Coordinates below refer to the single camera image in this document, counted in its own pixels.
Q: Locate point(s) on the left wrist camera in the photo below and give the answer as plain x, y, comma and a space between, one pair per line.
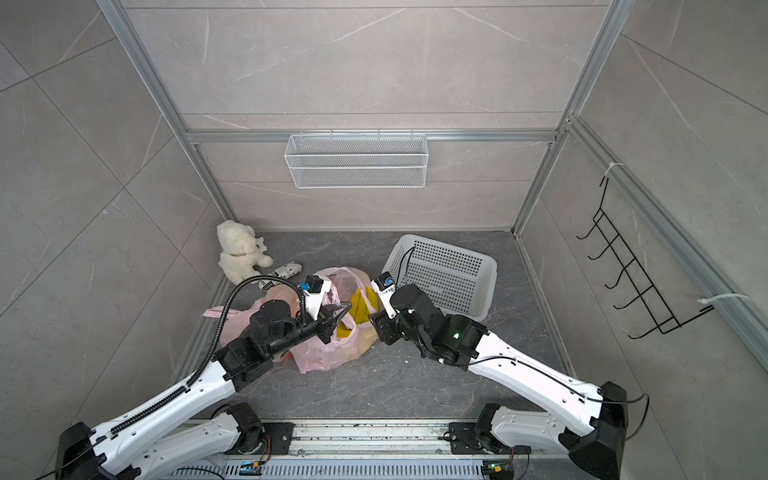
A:
314, 288

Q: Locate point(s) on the white plastic basket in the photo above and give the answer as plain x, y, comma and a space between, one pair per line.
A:
457, 280

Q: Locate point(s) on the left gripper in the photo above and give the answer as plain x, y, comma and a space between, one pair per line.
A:
329, 314

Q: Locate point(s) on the black wire hook rack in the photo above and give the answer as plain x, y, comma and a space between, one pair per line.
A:
633, 272

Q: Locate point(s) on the white teddy bear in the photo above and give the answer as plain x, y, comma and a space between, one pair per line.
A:
242, 252

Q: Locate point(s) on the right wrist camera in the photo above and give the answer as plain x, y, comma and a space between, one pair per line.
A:
384, 287

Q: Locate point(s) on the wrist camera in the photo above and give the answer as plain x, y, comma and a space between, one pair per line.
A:
384, 287
314, 288

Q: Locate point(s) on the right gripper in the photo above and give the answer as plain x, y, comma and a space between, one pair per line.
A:
383, 325

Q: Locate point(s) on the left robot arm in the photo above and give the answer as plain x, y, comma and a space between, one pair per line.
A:
151, 440

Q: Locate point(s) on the pink printed plastic bag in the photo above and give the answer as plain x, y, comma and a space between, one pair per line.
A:
238, 320

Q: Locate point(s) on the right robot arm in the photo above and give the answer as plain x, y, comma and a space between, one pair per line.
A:
588, 422

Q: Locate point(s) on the yellow-green banana bunch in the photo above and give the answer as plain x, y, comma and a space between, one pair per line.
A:
363, 303

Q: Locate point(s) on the white wire wall basket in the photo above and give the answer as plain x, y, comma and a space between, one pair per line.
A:
331, 161

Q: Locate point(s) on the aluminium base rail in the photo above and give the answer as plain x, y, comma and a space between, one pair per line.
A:
371, 449

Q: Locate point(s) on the plain pink plastic bag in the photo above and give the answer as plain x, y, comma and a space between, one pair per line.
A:
354, 333

